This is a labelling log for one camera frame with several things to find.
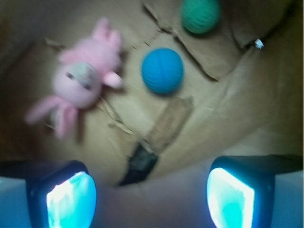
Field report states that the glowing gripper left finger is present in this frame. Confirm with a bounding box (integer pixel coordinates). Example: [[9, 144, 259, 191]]
[[0, 160, 97, 228]]

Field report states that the green textured ball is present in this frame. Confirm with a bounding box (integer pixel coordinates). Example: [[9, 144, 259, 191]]
[[181, 0, 221, 34]]

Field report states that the pink plush bunny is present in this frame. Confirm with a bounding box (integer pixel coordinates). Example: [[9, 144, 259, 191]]
[[24, 18, 123, 139]]

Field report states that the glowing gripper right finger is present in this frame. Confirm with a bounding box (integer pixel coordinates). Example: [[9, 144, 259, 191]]
[[206, 155, 304, 228]]

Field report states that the brown paper bag tray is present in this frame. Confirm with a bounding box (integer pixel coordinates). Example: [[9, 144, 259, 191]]
[[0, 0, 304, 228]]

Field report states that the blue textured ball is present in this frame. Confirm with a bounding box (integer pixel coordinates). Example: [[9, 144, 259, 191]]
[[141, 48, 184, 95]]

